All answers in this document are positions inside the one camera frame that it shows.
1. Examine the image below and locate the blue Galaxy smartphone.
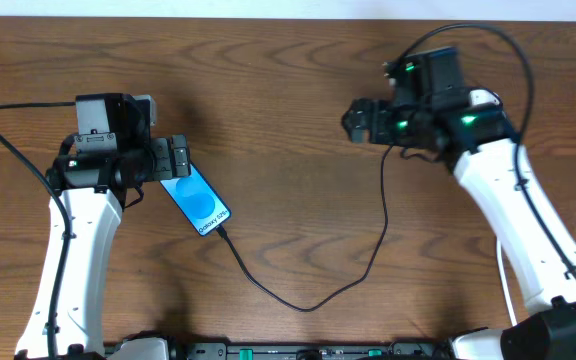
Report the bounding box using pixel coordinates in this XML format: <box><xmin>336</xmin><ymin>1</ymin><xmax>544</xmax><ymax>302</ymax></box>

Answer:
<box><xmin>160</xmin><ymin>164</ymin><xmax>232</xmax><ymax>236</ymax></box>

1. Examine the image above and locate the white power strip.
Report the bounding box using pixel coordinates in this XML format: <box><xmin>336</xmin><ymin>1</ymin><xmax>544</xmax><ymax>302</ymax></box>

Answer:
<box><xmin>468</xmin><ymin>88</ymin><xmax>502</xmax><ymax>107</ymax></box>

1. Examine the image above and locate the black charger cable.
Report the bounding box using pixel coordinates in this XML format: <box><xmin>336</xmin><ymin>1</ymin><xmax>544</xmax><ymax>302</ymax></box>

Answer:
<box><xmin>215</xmin><ymin>144</ymin><xmax>394</xmax><ymax>314</ymax></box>

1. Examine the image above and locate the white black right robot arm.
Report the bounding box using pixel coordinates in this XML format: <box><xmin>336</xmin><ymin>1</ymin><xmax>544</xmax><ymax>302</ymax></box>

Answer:
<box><xmin>341</xmin><ymin>47</ymin><xmax>576</xmax><ymax>359</ymax></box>

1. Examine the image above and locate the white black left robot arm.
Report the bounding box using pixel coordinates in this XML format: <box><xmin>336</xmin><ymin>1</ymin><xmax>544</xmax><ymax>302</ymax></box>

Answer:
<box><xmin>14</xmin><ymin>93</ymin><xmax>191</xmax><ymax>359</ymax></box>

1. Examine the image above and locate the white power strip cord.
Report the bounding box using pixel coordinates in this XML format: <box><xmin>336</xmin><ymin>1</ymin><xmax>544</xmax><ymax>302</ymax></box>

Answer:
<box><xmin>496</xmin><ymin>238</ymin><xmax>518</xmax><ymax>326</ymax></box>

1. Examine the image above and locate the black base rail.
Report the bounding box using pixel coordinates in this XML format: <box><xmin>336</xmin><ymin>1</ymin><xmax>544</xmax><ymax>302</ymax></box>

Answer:
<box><xmin>102</xmin><ymin>341</ymin><xmax>454</xmax><ymax>360</ymax></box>

